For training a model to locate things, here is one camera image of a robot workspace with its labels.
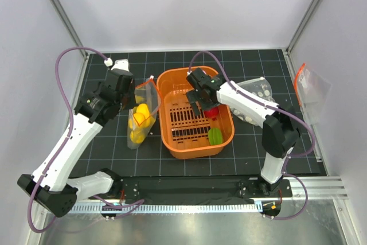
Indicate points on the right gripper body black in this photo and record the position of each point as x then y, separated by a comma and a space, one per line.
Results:
202, 100

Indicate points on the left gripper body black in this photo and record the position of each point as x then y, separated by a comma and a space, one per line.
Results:
128, 100

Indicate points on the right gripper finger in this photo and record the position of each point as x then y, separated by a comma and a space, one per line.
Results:
192, 96
195, 108

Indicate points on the red apple toy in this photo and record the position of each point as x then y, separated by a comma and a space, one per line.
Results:
212, 113

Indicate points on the orange plastic basket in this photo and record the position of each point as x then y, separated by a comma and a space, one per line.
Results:
184, 134

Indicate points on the yellow lemon toy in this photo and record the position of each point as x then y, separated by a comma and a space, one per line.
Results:
143, 109

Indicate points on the yellow mango toy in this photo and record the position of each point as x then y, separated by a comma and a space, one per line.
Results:
139, 120

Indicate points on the single clear zip bag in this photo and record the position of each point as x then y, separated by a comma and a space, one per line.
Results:
145, 93

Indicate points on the yellow pear toy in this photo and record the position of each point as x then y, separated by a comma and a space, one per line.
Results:
137, 136

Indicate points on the clear zip bags stack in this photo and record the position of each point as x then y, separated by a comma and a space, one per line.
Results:
259, 87

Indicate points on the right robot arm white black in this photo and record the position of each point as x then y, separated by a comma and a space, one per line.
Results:
279, 133

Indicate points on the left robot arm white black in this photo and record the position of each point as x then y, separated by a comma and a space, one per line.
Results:
50, 184

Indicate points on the black grid mat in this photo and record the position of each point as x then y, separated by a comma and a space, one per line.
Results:
244, 155

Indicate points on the green fruit toy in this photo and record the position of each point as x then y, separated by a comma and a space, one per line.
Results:
215, 136

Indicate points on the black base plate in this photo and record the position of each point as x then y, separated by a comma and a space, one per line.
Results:
197, 190

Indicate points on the zip bag on right wall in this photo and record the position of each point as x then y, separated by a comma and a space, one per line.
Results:
311, 92

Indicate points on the white slotted cable duct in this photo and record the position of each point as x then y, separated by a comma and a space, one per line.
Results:
101, 208

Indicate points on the left aluminium frame post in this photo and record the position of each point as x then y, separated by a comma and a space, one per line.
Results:
66, 22

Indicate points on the aluminium frame post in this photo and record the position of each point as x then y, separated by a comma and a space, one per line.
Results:
303, 24
66, 22

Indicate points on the right aluminium frame post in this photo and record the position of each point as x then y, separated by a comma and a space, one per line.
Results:
303, 24

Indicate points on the aluminium rail profile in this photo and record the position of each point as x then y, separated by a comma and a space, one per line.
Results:
318, 188

